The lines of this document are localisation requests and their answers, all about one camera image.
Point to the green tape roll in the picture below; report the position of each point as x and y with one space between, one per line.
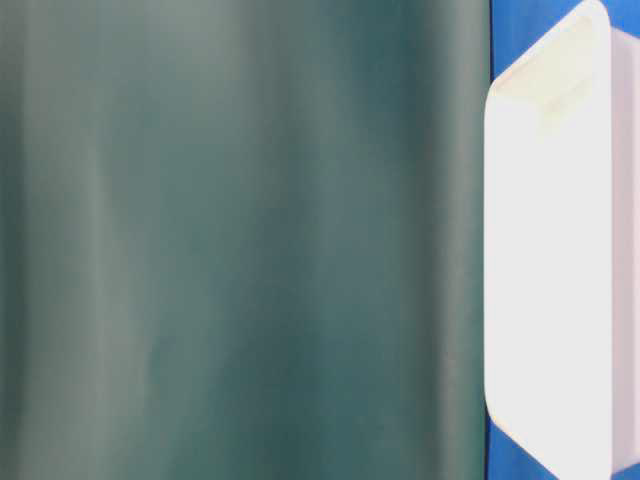
242 239

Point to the white plastic case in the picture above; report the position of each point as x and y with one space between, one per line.
561 248

